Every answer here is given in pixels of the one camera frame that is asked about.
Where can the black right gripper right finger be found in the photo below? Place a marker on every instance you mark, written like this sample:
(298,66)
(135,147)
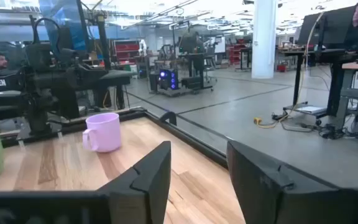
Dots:
(259,186)

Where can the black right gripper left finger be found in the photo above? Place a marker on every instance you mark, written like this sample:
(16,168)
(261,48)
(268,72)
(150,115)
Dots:
(148,186)

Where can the pink plastic mug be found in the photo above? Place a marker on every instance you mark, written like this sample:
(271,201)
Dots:
(104,133)

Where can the red storage shelf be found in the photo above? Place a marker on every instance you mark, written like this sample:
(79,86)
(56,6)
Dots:
(126,46)
(235,53)

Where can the black monitor blue screen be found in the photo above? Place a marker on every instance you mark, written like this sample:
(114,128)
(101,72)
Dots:
(70,25)

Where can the yellow power plug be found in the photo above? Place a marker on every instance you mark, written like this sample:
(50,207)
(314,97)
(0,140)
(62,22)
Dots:
(257,120)

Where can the black computer tower violet lights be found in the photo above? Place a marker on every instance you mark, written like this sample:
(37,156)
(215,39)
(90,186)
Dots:
(166,79)

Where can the black rolling workstation cart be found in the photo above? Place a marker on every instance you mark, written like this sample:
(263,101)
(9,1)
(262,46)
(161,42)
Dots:
(194,82)

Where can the black rolling monitor stand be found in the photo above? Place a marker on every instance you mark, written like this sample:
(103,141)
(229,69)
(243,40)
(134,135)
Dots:
(334,93)

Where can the wide white pillar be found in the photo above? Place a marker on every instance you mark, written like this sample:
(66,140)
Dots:
(264,37)

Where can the black background monitor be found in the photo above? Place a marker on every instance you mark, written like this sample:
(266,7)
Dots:
(331,28)

